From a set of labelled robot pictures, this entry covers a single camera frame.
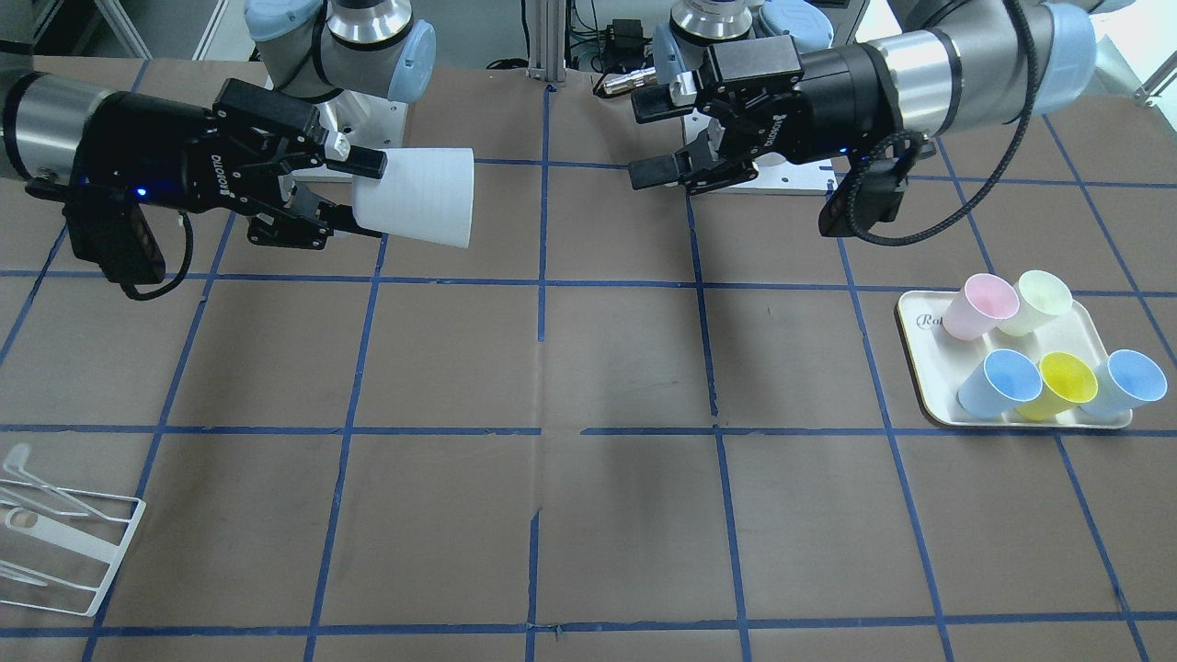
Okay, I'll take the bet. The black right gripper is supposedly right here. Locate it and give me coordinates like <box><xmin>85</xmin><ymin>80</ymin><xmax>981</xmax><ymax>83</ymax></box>
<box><xmin>77</xmin><ymin>79</ymin><xmax>387</xmax><ymax>250</ymax></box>

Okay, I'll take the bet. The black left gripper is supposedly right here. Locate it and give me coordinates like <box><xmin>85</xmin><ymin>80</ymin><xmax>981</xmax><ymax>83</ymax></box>
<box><xmin>629</xmin><ymin>35</ymin><xmax>902</xmax><ymax>194</ymax></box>

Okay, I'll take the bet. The white ribbed plastic cup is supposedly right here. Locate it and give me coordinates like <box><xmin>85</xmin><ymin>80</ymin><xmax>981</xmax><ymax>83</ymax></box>
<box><xmin>352</xmin><ymin>148</ymin><xmax>474</xmax><ymax>250</ymax></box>

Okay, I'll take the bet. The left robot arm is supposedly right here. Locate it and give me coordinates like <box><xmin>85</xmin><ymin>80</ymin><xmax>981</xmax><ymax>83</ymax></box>
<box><xmin>629</xmin><ymin>1</ymin><xmax>1121</xmax><ymax>194</ymax></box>

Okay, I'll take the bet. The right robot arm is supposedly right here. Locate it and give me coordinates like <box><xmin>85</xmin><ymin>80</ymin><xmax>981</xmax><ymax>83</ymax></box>
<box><xmin>4</xmin><ymin>1</ymin><xmax>437</xmax><ymax>269</ymax></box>

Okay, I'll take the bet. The pink plastic cup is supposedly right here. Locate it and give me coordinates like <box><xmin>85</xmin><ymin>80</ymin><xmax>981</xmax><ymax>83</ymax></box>
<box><xmin>942</xmin><ymin>273</ymin><xmax>1020</xmax><ymax>342</ymax></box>

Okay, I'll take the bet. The pale green plastic cup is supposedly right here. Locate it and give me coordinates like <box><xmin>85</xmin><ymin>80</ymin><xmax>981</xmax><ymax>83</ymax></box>
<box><xmin>997</xmin><ymin>269</ymin><xmax>1075</xmax><ymax>337</ymax></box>

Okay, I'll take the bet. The yellow plastic cup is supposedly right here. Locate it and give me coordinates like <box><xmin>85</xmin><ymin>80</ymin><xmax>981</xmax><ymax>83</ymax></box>
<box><xmin>1015</xmin><ymin>351</ymin><xmax>1100</xmax><ymax>421</ymax></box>

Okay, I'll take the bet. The light blue plastic cup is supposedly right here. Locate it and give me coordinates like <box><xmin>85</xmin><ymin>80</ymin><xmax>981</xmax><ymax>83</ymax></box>
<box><xmin>1080</xmin><ymin>347</ymin><xmax>1169</xmax><ymax>419</ymax></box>

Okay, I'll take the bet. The cream plastic tray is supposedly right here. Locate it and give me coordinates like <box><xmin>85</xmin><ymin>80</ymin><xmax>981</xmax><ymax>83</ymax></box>
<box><xmin>897</xmin><ymin>291</ymin><xmax>1133</xmax><ymax>430</ymax></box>

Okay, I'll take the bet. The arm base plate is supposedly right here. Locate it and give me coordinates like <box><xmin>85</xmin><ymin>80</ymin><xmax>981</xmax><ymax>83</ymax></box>
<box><xmin>681</xmin><ymin>112</ymin><xmax>838</xmax><ymax>196</ymax></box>
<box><xmin>318</xmin><ymin>90</ymin><xmax>408</xmax><ymax>150</ymax></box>

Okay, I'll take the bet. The aluminium frame post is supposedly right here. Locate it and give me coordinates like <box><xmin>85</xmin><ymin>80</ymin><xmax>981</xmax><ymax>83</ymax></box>
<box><xmin>523</xmin><ymin>0</ymin><xmax>571</xmax><ymax>87</ymax></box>

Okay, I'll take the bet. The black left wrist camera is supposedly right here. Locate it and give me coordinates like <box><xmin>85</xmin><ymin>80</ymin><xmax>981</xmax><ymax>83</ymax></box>
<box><xmin>818</xmin><ymin>131</ymin><xmax>935</xmax><ymax>246</ymax></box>

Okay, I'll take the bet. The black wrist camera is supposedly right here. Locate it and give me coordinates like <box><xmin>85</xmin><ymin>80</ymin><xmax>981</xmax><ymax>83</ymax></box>
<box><xmin>818</xmin><ymin>131</ymin><xmax>935</xmax><ymax>246</ymax></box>
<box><xmin>25</xmin><ymin>177</ymin><xmax>166</xmax><ymax>286</ymax></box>

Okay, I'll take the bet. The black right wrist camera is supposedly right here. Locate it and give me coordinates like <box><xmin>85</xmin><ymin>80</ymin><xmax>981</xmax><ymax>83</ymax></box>
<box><xmin>25</xmin><ymin>177</ymin><xmax>166</xmax><ymax>286</ymax></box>

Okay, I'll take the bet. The white wire cup rack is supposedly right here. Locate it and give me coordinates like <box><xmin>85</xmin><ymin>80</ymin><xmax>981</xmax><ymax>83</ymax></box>
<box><xmin>1</xmin><ymin>443</ymin><xmax>147</xmax><ymax>618</ymax></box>

